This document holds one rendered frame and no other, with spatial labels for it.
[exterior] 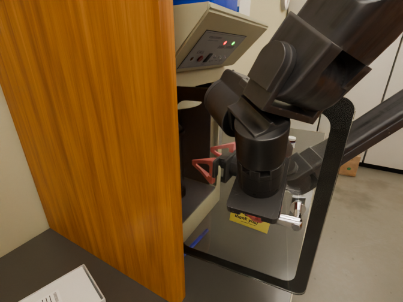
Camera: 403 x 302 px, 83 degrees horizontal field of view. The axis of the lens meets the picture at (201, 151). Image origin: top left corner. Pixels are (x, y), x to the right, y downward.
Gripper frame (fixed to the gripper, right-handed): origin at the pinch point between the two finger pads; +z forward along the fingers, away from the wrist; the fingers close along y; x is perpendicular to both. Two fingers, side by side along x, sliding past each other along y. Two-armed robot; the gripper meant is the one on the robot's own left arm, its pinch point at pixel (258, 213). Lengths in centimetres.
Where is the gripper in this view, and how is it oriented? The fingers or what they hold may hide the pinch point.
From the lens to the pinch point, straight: 40.0
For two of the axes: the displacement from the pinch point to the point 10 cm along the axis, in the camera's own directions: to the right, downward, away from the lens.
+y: -3.8, 7.1, -5.9
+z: 1.6, 6.8, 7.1
